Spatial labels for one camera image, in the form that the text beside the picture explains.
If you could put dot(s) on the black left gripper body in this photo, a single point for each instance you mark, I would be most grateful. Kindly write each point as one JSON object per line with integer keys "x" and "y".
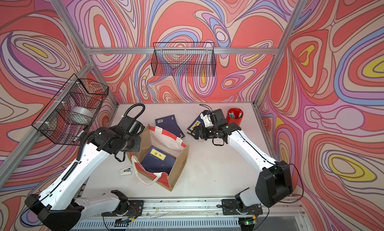
{"x": 132, "y": 144}

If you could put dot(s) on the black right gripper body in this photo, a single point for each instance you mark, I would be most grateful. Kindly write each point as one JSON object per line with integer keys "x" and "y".
{"x": 209, "y": 132}

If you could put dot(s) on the red beige canvas tote bag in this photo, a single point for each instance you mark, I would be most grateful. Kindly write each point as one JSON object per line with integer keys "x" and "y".
{"x": 168, "y": 143}

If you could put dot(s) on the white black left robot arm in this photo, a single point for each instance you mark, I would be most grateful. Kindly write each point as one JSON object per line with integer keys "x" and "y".
{"x": 57, "y": 207}

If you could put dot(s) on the red pen holder cup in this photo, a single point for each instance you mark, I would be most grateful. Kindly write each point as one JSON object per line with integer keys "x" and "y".
{"x": 235, "y": 116}

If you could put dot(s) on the black wire basket back wall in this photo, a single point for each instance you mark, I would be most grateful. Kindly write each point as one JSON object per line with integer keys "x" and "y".
{"x": 184, "y": 59}

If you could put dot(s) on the navy book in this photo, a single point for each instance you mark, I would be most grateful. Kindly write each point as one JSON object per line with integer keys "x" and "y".
{"x": 198, "y": 122}
{"x": 157, "y": 161}
{"x": 169, "y": 124}

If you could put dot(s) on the green circuit board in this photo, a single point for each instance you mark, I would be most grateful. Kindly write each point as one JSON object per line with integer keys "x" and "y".
{"x": 123, "y": 222}

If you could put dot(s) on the small white stapler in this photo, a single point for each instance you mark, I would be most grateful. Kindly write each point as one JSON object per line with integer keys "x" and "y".
{"x": 127, "y": 171}

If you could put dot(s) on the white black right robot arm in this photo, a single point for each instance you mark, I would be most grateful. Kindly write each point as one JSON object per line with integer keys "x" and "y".
{"x": 275, "y": 180}

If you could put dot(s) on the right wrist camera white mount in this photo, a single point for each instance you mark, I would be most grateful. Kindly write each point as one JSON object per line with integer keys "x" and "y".
{"x": 206, "y": 118}

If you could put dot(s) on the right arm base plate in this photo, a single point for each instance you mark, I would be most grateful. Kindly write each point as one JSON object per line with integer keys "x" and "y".
{"x": 231, "y": 207}

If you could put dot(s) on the black wire basket left wall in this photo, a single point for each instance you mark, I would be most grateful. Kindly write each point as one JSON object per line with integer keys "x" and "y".
{"x": 53, "y": 123}

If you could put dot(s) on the black wire basket wall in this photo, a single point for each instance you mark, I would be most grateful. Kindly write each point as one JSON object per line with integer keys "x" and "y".
{"x": 53, "y": 123}
{"x": 184, "y": 59}

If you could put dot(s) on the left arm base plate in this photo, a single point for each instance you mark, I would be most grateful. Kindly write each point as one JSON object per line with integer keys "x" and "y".
{"x": 132, "y": 209}

